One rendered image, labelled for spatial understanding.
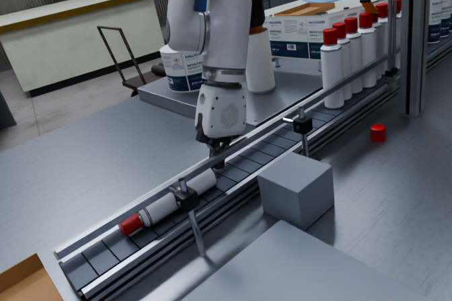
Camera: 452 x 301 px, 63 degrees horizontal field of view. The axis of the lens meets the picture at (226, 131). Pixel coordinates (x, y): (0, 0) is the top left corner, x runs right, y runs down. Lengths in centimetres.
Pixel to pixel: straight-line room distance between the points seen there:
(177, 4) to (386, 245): 53
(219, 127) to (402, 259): 38
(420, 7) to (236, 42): 46
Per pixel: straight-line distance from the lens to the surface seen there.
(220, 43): 69
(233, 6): 69
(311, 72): 130
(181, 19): 67
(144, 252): 68
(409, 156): 91
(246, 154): 85
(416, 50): 100
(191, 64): 129
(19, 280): 83
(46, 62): 548
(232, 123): 73
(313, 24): 127
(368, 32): 108
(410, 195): 80
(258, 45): 113
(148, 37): 570
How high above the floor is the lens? 131
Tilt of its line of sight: 26 degrees down
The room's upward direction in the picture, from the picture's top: 12 degrees counter-clockwise
